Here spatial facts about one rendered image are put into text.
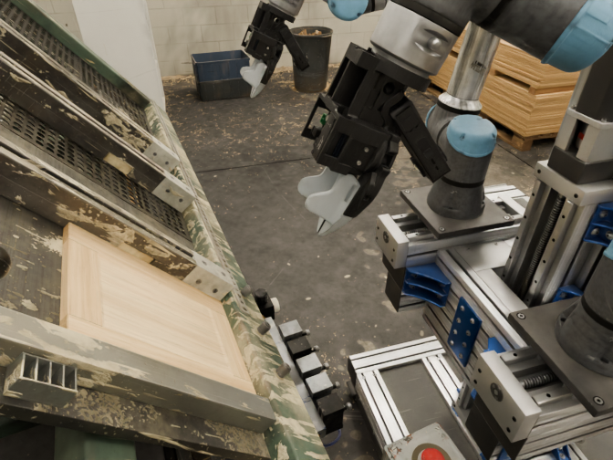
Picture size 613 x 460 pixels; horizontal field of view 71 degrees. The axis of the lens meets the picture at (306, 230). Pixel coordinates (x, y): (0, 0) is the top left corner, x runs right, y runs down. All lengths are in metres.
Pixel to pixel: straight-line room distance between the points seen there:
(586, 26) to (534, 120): 3.75
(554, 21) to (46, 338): 0.64
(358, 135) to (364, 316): 1.90
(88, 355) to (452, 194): 0.89
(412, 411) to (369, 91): 1.45
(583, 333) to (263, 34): 0.89
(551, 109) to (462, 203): 3.18
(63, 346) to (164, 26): 5.57
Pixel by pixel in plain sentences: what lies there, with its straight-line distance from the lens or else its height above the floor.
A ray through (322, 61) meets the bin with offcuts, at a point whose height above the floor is 0.35.
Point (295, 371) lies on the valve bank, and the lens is 1.15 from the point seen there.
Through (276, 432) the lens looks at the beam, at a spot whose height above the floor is 0.90.
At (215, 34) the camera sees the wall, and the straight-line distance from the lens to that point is 6.09.
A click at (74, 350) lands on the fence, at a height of 1.23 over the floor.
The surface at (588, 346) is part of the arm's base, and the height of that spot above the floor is 1.08.
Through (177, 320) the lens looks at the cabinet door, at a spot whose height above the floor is 1.03.
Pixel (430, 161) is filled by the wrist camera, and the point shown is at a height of 1.46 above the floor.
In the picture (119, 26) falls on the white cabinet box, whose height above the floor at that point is 0.88.
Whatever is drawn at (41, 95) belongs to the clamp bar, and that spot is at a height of 1.31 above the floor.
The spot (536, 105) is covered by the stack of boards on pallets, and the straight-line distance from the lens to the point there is 4.16.
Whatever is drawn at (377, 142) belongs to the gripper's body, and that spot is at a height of 1.49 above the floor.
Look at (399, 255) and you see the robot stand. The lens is 1.16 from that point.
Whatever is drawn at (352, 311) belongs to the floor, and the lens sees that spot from 2.31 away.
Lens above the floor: 1.67
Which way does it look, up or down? 36 degrees down
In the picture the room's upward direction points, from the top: straight up
